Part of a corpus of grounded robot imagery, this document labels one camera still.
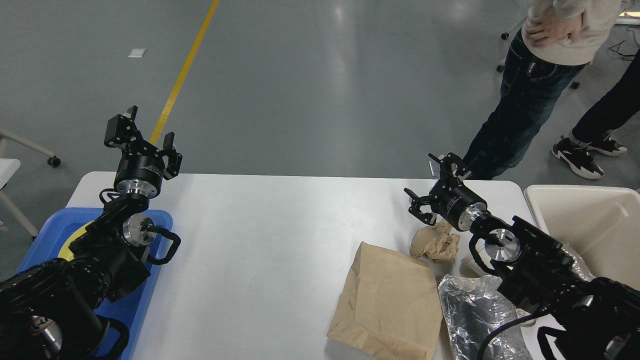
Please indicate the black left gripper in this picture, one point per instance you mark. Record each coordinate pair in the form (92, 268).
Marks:
(138, 172)

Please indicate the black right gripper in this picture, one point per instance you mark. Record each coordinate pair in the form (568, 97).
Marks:
(449, 198)

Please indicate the yellow plastic plate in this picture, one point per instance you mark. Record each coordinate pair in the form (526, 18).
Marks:
(72, 240)

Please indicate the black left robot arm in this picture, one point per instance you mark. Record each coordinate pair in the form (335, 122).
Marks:
(48, 310)

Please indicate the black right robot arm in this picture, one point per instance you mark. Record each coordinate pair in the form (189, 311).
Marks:
(599, 318)

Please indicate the crumpled brown paper ball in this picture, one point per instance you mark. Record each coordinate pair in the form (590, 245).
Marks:
(436, 242)

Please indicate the silver foil bag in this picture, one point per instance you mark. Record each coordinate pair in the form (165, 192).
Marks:
(472, 308)

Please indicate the brown paper bag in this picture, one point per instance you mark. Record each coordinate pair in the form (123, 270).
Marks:
(389, 307)

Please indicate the beige plastic bin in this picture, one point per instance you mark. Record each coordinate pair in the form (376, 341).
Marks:
(601, 223)

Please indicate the blue plastic tray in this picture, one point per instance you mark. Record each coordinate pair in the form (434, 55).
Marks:
(132, 308)

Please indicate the person in beige sweater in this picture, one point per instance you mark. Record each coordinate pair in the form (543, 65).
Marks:
(558, 39)

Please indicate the person in black trousers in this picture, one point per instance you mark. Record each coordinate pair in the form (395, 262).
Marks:
(595, 128)

